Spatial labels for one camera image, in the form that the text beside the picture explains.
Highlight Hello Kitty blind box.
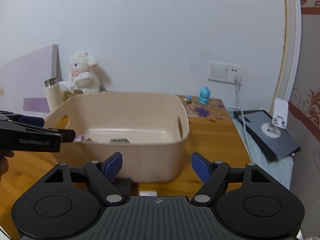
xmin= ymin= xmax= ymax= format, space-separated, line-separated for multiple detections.
xmin=74 ymin=135 xmax=92 ymax=143

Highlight white card box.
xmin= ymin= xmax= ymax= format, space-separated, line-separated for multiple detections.
xmin=139 ymin=191 xmax=157 ymax=197

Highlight person left hand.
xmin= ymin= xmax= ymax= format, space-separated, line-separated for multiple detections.
xmin=0 ymin=150 xmax=14 ymax=176

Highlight cream thermos bottle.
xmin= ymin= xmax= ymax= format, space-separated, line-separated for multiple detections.
xmin=44 ymin=77 xmax=63 ymax=113

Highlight tissue box with tissue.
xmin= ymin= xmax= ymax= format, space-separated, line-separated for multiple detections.
xmin=59 ymin=81 xmax=82 ymax=101

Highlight beige plastic storage bin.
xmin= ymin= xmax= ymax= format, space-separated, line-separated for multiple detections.
xmin=45 ymin=92 xmax=189 ymax=183

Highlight dark grey tablet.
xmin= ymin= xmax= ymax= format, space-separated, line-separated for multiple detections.
xmin=234 ymin=110 xmax=301 ymax=162

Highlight light blue towel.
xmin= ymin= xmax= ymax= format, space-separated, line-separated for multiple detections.
xmin=227 ymin=108 xmax=294 ymax=189

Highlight white plush bunny toy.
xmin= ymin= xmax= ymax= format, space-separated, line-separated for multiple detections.
xmin=70 ymin=51 xmax=101 ymax=94

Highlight blue cartoon figurine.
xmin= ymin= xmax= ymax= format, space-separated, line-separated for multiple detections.
xmin=197 ymin=87 xmax=210 ymax=105

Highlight small dark toy figure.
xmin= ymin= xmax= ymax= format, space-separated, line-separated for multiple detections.
xmin=184 ymin=96 xmax=192 ymax=104

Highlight white phone stand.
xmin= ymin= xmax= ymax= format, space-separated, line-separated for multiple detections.
xmin=261 ymin=98 xmax=289 ymax=139

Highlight white plug and cable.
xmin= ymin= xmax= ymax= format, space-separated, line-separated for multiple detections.
xmin=233 ymin=74 xmax=252 ymax=160

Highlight white wall switch socket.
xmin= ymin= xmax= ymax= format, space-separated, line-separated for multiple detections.
xmin=208 ymin=60 xmax=244 ymax=85

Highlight white door frame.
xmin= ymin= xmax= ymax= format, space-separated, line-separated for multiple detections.
xmin=273 ymin=0 xmax=302 ymax=102

